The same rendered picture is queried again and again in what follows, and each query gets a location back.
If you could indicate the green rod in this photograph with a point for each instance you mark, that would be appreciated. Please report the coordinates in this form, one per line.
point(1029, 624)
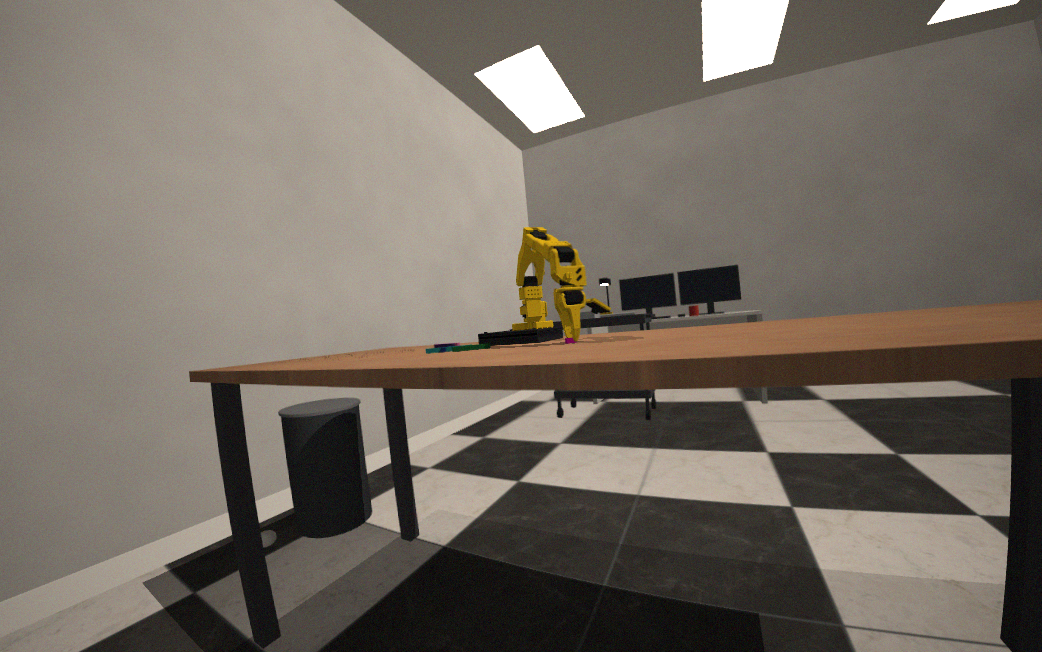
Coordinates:
point(471, 347)

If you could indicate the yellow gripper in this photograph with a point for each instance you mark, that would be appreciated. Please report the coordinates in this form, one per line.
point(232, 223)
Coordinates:
point(565, 300)

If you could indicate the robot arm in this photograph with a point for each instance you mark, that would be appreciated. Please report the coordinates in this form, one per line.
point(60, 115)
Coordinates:
point(547, 247)

